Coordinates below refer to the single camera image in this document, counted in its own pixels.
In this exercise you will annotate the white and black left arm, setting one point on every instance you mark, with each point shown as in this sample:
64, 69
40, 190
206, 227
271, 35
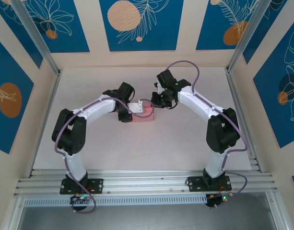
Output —
70, 136

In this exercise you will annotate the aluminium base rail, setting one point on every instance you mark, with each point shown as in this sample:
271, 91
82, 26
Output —
146, 182

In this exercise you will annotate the aluminium side rail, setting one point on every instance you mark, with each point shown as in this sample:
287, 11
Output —
44, 124
245, 124

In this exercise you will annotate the aluminium corner post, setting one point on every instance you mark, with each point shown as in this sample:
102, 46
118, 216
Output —
36, 36
250, 33

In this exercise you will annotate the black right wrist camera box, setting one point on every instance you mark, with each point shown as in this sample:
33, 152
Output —
157, 100

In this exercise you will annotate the pink paper box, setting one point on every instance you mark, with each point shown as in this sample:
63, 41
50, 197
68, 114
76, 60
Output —
146, 117

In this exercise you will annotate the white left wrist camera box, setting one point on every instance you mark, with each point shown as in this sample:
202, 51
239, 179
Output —
135, 107

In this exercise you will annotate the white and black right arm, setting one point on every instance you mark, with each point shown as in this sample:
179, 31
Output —
221, 134

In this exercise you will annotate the blue floral wall panel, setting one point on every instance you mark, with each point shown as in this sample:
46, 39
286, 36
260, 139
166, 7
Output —
278, 95
62, 26
10, 95
223, 26
142, 26

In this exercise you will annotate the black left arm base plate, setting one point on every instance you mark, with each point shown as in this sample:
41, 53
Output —
96, 185

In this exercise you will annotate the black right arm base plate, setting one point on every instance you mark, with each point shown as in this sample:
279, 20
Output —
194, 184

